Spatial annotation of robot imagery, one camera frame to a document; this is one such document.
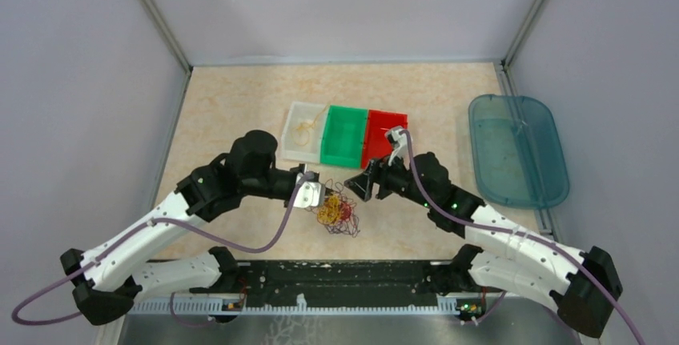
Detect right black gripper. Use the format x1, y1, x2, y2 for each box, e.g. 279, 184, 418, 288
345, 147, 434, 209

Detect coloured wire pile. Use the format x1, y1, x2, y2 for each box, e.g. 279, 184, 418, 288
315, 179, 362, 239

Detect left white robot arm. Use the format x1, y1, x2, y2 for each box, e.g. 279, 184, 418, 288
60, 130, 326, 326

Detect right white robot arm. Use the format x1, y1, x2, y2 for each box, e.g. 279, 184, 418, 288
344, 152, 623, 338

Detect red plastic bin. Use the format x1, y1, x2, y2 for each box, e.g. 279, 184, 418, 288
360, 110, 408, 169

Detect green plastic bin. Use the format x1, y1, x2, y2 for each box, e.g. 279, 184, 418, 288
319, 105, 368, 168

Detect white plastic bin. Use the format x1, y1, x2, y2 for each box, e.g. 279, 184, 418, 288
280, 101, 330, 163

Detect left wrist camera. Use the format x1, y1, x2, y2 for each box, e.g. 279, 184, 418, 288
294, 182, 326, 209

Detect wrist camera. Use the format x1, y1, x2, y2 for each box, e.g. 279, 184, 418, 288
385, 126, 408, 166
294, 182, 326, 209

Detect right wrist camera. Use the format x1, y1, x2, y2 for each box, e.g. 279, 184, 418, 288
385, 126, 408, 166

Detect yellow wires in bin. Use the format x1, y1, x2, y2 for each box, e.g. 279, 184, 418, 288
290, 106, 329, 147

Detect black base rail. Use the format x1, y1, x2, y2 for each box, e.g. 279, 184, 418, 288
190, 249, 484, 308

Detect white cable duct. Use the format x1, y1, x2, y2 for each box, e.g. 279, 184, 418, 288
128, 296, 483, 317

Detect aluminium frame post left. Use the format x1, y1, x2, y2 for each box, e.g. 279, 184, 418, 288
138, 0, 193, 75

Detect aluminium frame post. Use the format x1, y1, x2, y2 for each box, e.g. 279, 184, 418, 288
138, 0, 193, 75
502, 0, 548, 71

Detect aluminium frame post right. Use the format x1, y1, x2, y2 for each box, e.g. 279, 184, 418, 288
502, 0, 548, 71

